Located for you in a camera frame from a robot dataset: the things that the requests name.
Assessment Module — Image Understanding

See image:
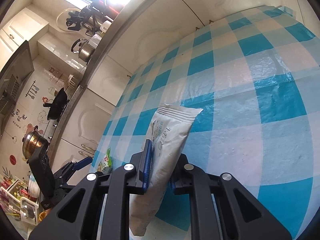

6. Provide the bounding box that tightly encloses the white silver snack bag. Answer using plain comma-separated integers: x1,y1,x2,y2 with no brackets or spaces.
129,104,203,237

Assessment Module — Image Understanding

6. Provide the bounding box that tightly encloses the green snack bag rear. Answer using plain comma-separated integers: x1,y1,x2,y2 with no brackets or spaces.
97,147,112,174

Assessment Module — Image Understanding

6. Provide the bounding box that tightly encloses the steel cooking pot with lid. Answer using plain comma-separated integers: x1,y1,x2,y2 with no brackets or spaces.
22,126,49,160

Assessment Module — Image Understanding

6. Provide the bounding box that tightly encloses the black wok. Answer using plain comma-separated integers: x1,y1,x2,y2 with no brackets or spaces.
43,88,69,120

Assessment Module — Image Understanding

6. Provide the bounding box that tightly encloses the stainless steel kettle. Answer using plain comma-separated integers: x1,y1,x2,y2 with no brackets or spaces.
71,38,95,63

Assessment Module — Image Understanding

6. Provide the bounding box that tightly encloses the range hood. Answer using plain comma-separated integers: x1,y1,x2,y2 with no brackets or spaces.
1,41,34,117

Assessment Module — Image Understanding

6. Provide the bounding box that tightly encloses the white mug right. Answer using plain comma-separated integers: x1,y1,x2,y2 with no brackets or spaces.
100,20,112,33

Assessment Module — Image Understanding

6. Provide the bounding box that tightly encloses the steel thermos flask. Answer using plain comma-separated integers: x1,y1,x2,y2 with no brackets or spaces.
79,5,105,36

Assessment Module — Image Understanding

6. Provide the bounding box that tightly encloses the blue white checkered tablecloth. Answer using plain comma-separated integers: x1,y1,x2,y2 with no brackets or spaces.
92,6,319,239

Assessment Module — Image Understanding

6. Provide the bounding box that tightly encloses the red thermos flask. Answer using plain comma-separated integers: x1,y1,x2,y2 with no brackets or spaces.
88,0,119,20

